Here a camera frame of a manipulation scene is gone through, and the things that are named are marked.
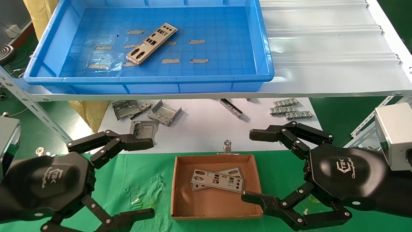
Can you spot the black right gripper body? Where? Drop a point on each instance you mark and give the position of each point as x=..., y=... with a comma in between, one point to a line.
x=347, y=174

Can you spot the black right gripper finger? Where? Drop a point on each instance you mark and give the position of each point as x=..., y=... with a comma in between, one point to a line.
x=257, y=199
x=267, y=133

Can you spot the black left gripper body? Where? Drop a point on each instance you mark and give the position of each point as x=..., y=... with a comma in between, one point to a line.
x=48, y=183

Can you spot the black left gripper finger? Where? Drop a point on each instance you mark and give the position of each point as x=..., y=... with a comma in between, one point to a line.
x=135, y=143
x=135, y=216

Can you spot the brown cardboard box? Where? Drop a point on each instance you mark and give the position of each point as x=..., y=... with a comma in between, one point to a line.
x=212, y=206

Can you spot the blue plastic tray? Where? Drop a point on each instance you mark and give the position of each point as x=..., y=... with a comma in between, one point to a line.
x=225, y=48

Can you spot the small white tape bit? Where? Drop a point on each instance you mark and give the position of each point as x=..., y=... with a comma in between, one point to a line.
x=136, y=201
x=305, y=211

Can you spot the yellow tape outline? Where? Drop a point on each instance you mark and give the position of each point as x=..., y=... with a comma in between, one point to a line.
x=148, y=203

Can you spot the gray metal connector strip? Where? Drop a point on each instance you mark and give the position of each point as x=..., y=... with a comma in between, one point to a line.
x=285, y=102
x=299, y=115
x=283, y=110

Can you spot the green table cloth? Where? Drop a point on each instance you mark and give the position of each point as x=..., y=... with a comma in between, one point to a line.
x=145, y=174

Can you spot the silver binder clip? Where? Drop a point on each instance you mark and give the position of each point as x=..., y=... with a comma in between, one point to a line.
x=41, y=150
x=227, y=148

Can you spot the small gray metal clip part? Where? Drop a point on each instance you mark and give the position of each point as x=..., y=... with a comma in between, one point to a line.
x=145, y=106

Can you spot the long gray metal bar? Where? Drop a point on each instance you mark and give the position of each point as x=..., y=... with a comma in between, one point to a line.
x=231, y=107

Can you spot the slotted steel angle brace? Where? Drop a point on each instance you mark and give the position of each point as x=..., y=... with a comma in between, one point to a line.
x=365, y=124
x=32, y=106

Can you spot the white paper sheet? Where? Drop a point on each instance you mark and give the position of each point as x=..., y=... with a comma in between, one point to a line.
x=199, y=129

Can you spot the gray masking tape piece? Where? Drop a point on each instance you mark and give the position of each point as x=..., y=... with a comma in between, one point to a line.
x=130, y=46
x=172, y=43
x=135, y=32
x=170, y=60
x=198, y=60
x=128, y=64
x=103, y=47
x=97, y=66
x=196, y=41

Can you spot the clear plastic film patch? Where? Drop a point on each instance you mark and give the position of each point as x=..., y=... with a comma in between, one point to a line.
x=112, y=66

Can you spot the black coiled object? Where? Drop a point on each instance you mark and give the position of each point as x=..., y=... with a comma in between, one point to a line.
x=4, y=53

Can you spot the white power socket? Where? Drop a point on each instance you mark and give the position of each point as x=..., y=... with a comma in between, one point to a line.
x=13, y=31

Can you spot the flat gray metal bracket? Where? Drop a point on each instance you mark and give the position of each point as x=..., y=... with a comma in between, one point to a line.
x=145, y=127

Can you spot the gray stamped metal bracket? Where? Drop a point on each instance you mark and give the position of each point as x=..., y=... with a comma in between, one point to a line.
x=125, y=109

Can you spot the gray folded metal bracket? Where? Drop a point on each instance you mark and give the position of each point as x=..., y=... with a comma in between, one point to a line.
x=164, y=112

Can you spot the gray left wrist camera box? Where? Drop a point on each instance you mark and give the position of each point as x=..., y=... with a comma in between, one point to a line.
x=8, y=138

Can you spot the gray wrist camera box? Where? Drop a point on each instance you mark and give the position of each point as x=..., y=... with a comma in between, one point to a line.
x=396, y=135
x=8, y=138

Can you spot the gray right wrist camera box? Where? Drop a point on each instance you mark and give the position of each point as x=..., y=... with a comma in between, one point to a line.
x=396, y=135

